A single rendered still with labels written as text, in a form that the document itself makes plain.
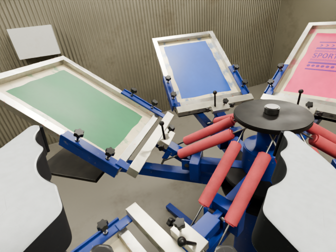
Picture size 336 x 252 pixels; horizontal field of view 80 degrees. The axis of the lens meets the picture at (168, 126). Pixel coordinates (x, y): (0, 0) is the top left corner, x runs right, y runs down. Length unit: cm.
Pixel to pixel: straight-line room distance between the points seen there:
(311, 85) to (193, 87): 82
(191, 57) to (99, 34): 200
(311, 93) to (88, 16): 300
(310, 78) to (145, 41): 267
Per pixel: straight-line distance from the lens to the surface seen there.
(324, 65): 188
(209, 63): 187
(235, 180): 104
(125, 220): 94
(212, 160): 114
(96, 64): 359
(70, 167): 144
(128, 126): 123
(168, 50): 194
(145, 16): 375
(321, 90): 172
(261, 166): 85
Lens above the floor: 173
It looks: 29 degrees down
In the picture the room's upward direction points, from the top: 7 degrees counter-clockwise
